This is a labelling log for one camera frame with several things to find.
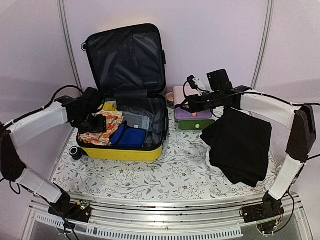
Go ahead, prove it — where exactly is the orange floral cloth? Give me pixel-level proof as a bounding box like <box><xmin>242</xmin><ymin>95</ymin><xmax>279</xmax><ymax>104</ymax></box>
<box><xmin>77</xmin><ymin>110</ymin><xmax>124</xmax><ymax>147</ymax></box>

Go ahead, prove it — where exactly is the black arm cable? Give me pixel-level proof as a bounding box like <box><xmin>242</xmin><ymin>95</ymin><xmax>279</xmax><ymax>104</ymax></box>
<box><xmin>0</xmin><ymin>85</ymin><xmax>86</xmax><ymax>196</ymax></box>
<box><xmin>172</xmin><ymin>80</ymin><xmax>320</xmax><ymax>236</ymax></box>

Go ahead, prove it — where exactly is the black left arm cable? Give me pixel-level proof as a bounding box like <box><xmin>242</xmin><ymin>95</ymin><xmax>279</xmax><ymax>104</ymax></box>
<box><xmin>0</xmin><ymin>85</ymin><xmax>86</xmax><ymax>196</ymax></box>

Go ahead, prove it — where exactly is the floral table mat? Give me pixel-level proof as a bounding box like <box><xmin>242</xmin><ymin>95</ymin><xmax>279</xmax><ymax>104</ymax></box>
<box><xmin>51</xmin><ymin>109</ymin><xmax>280</xmax><ymax>202</ymax></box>

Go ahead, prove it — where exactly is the pink purple drawer box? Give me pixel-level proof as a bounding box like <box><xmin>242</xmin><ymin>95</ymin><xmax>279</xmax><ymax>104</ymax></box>
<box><xmin>173</xmin><ymin>86</ymin><xmax>212</xmax><ymax>120</ymax></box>

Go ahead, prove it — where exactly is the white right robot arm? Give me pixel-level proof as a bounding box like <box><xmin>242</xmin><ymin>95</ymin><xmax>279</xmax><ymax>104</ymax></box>
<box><xmin>184</xmin><ymin>69</ymin><xmax>319</xmax><ymax>218</ymax></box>

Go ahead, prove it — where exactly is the blue fabric pouch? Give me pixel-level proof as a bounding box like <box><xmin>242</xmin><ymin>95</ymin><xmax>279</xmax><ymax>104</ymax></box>
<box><xmin>109</xmin><ymin>121</ymin><xmax>147</xmax><ymax>148</ymax></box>

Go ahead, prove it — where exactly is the yellow cloth item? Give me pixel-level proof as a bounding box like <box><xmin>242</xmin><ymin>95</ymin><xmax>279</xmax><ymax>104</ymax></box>
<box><xmin>102</xmin><ymin>102</ymin><xmax>118</xmax><ymax>112</ymax></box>

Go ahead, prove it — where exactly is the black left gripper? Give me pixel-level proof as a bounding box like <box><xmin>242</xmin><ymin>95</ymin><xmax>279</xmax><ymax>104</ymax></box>
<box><xmin>75</xmin><ymin>111</ymin><xmax>107</xmax><ymax>134</ymax></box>

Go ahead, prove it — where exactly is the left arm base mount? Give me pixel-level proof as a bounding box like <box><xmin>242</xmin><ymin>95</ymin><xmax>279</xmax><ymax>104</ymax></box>
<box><xmin>48</xmin><ymin>200</ymin><xmax>92</xmax><ymax>223</ymax></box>

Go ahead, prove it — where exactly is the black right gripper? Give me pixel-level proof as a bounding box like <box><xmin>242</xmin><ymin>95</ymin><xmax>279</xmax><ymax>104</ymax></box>
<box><xmin>180</xmin><ymin>90</ymin><xmax>223</xmax><ymax>113</ymax></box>

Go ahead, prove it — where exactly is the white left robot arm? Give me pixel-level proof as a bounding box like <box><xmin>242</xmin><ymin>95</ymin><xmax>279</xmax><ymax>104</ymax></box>
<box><xmin>0</xmin><ymin>87</ymin><xmax>107</xmax><ymax>217</ymax></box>

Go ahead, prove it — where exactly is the yellow Pikachu suitcase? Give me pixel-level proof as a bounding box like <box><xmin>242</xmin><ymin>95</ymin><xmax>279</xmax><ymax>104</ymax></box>
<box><xmin>76</xmin><ymin>23</ymin><xmax>169</xmax><ymax>162</ymax></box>

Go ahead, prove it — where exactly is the green drawer box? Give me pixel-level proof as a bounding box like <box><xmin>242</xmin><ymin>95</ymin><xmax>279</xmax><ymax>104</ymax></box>
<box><xmin>178</xmin><ymin>119</ymin><xmax>216</xmax><ymax>131</ymax></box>

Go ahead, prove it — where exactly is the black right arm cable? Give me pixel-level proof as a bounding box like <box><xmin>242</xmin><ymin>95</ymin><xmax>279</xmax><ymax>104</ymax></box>
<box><xmin>172</xmin><ymin>80</ymin><xmax>320</xmax><ymax>236</ymax></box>

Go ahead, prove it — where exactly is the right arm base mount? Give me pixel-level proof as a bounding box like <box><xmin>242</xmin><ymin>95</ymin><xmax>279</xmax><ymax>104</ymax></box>
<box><xmin>239</xmin><ymin>190</ymin><xmax>285</xmax><ymax>223</ymax></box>

